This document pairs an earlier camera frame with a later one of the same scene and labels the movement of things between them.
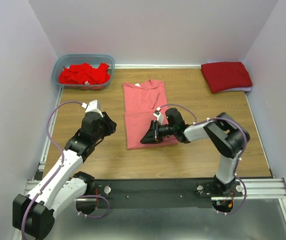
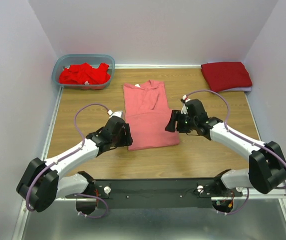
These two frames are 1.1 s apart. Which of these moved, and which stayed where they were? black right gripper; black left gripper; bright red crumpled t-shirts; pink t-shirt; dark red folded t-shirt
Moved: black right gripper; black left gripper
Stayed: bright red crumpled t-shirts; dark red folded t-shirt; pink t-shirt
